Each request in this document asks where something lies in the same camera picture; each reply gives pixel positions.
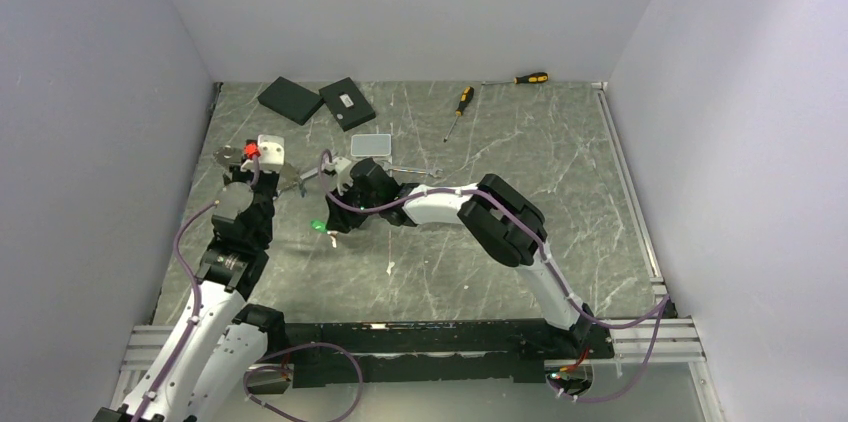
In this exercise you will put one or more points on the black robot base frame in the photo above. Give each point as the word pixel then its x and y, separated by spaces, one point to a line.
pixel 520 350

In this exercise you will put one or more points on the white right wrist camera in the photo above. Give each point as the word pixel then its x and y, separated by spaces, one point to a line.
pixel 340 168

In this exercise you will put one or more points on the silver right wrench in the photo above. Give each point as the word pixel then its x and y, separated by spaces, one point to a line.
pixel 433 172

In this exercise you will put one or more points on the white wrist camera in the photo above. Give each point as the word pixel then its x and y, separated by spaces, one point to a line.
pixel 340 168
pixel 272 151

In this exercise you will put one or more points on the black yellow screwdriver near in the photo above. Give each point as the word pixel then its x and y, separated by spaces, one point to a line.
pixel 465 100

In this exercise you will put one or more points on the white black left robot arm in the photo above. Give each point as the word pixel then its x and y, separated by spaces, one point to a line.
pixel 219 334

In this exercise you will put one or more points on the black yellow screwdriver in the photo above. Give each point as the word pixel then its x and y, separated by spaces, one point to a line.
pixel 465 100
pixel 528 79

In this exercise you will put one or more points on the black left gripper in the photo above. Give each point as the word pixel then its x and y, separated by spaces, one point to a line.
pixel 237 173

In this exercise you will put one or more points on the white network switch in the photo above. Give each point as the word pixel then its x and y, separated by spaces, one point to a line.
pixel 377 145

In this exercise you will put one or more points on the silver left wrench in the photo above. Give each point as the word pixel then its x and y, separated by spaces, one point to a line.
pixel 291 178

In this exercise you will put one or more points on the black yellow screwdriver far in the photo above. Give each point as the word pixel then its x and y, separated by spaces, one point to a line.
pixel 528 79

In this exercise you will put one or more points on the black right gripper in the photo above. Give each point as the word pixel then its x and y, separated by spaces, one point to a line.
pixel 340 219

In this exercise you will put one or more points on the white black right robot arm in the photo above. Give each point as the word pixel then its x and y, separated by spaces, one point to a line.
pixel 508 227

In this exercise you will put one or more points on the black flat box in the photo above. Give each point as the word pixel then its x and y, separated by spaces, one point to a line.
pixel 290 100

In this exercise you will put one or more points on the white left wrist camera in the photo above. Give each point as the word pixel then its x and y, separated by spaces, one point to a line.
pixel 272 151

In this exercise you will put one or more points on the silver wrench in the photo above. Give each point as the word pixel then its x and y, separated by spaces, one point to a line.
pixel 433 172
pixel 291 178

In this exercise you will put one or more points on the black box with label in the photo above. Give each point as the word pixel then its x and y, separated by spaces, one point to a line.
pixel 348 105

